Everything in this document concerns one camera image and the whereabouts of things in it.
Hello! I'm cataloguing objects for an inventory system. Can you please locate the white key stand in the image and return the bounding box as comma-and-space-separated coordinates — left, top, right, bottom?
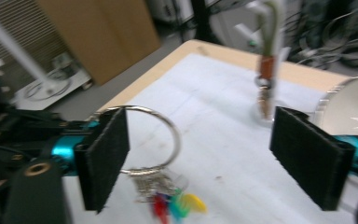
249, 0, 288, 129

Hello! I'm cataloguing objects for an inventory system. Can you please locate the tangle of black cables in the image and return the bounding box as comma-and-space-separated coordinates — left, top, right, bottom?
287, 12, 358, 71

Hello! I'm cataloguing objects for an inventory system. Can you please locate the white table mat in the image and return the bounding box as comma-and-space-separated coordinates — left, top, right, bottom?
62, 52, 358, 224

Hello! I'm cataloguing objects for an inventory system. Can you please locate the brown cardboard box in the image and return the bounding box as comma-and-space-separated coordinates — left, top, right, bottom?
36, 0, 162, 86

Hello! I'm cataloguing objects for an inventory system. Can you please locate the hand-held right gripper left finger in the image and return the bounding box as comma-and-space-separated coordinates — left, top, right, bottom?
50, 106, 131, 215

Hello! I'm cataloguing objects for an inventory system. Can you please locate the key ring with colourful tags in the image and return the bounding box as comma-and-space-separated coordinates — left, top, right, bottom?
96, 105, 209, 224

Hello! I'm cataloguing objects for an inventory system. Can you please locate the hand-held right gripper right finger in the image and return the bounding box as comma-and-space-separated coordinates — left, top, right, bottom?
269, 106, 358, 212

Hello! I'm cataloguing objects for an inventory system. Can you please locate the black metal frame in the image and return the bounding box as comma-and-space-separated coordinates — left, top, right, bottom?
189, 0, 223, 44

